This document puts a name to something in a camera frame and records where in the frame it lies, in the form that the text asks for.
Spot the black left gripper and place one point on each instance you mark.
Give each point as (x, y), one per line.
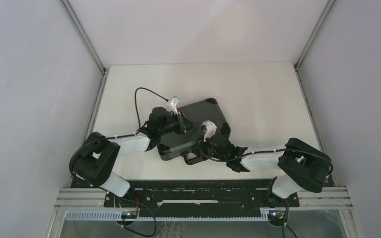
(184, 125)

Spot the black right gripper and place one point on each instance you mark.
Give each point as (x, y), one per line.
(202, 146)

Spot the black poker chip case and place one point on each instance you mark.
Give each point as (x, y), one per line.
(185, 145)

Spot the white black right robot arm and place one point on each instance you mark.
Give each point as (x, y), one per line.
(303, 166)

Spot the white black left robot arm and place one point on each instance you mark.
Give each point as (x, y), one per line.
(94, 161)

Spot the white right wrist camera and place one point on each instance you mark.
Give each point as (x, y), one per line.
(209, 128)

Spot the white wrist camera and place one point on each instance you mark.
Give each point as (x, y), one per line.
(209, 128)
(171, 104)

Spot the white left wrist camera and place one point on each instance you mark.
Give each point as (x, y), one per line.
(171, 104)

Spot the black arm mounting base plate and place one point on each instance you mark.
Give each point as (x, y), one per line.
(199, 189)

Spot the aluminium frame rail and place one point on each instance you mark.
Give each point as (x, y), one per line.
(332, 198)

